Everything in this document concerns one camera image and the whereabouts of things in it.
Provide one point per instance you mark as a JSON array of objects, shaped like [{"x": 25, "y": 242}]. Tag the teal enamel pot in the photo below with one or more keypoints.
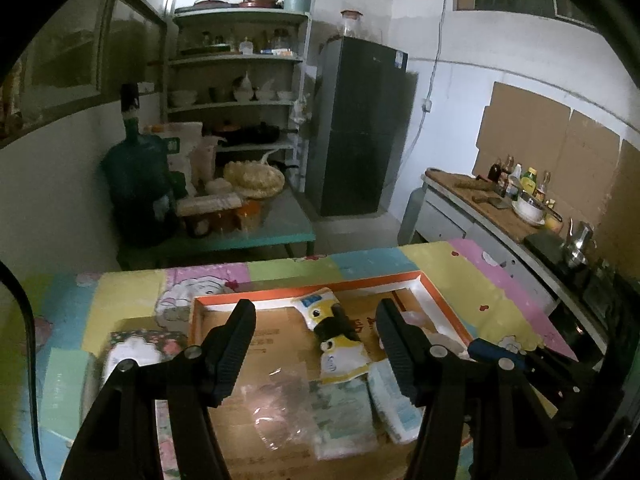
[{"x": 298, "y": 6}]

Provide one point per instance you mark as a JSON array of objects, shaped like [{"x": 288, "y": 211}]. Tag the woven straw basket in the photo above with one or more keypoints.
[{"x": 254, "y": 180}]

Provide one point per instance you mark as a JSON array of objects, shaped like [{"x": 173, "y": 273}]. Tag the teal low table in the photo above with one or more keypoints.
[{"x": 281, "y": 221}]

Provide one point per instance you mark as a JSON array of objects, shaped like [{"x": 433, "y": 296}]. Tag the mint green flat box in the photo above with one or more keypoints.
[{"x": 68, "y": 377}]

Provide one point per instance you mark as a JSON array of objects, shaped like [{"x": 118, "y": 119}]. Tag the glass jar on fridge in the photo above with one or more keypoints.
[{"x": 351, "y": 23}]

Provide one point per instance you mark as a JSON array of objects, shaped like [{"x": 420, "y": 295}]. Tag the clear plastic bag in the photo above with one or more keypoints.
[{"x": 280, "y": 407}]

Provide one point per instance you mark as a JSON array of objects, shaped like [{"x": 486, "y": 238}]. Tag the green water jug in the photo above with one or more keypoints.
[{"x": 139, "y": 181}]

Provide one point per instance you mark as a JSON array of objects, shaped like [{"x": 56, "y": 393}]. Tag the white bowl on counter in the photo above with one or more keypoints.
[{"x": 529, "y": 209}]

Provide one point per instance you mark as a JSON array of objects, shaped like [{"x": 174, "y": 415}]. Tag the steel kettle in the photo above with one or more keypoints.
[{"x": 578, "y": 242}]

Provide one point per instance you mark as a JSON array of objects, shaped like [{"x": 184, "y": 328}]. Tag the black refrigerator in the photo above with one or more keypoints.
[{"x": 356, "y": 126}]

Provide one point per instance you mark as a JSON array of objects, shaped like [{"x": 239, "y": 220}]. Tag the colourful cartoon bedsheet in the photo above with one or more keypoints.
[{"x": 81, "y": 311}]

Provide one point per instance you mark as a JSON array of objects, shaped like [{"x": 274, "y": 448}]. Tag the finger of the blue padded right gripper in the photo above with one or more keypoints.
[{"x": 483, "y": 351}]

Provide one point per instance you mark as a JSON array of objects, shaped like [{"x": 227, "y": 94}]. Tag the grey metal shelf rack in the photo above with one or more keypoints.
[{"x": 242, "y": 73}]

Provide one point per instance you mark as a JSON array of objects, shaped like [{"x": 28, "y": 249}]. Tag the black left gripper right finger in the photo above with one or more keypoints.
[{"x": 430, "y": 376}]

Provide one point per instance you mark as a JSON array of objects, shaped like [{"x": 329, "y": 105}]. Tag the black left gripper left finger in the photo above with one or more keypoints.
[{"x": 207, "y": 374}]

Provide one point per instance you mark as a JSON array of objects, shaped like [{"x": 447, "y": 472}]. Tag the orange rimmed cardboard box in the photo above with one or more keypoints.
[{"x": 281, "y": 337}]

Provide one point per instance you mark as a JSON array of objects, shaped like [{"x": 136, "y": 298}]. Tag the green white tissue pack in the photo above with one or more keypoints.
[{"x": 344, "y": 419}]

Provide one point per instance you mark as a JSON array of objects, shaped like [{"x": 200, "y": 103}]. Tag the kitchen counter cabinet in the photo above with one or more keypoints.
[{"x": 446, "y": 207}]

